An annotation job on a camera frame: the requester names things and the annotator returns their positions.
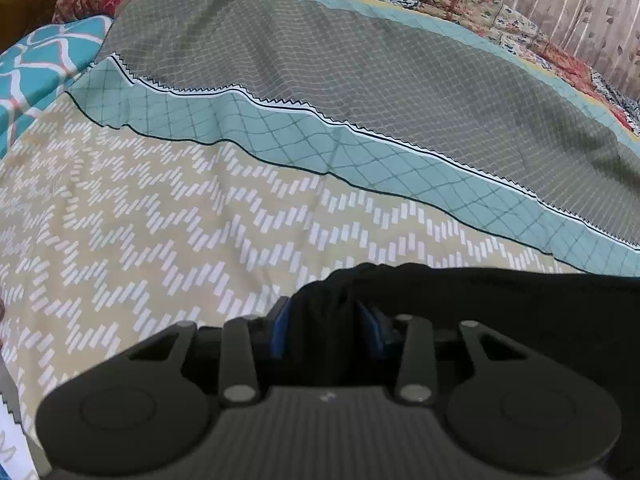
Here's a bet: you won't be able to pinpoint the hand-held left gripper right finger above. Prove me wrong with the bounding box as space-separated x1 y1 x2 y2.
357 302 527 407

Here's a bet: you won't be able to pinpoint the teal white patterned pillow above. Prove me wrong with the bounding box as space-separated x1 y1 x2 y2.
0 14 114 147

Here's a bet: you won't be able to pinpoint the black pants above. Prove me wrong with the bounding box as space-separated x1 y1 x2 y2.
290 261 640 411

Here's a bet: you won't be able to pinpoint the patterned teal beige bed sheet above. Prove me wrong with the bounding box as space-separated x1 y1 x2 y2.
0 0 640 480

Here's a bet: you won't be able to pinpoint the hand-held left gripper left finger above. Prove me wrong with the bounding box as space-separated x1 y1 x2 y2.
127 300 294 408

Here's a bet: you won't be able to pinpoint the beige leaf print curtain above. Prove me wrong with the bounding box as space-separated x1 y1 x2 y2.
430 0 640 107

